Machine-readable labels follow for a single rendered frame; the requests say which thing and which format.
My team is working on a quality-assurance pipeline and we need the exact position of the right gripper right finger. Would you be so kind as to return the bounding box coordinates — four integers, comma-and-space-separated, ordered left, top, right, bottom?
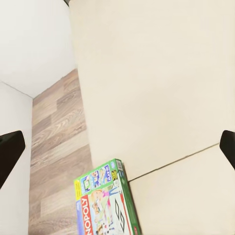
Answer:
219, 130, 235, 170

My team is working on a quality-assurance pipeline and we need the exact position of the board game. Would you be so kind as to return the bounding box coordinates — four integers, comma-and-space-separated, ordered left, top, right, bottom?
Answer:
74, 158, 140, 235

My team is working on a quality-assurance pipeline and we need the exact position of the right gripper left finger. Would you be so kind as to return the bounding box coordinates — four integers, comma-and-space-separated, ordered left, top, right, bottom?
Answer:
0, 130, 25, 189

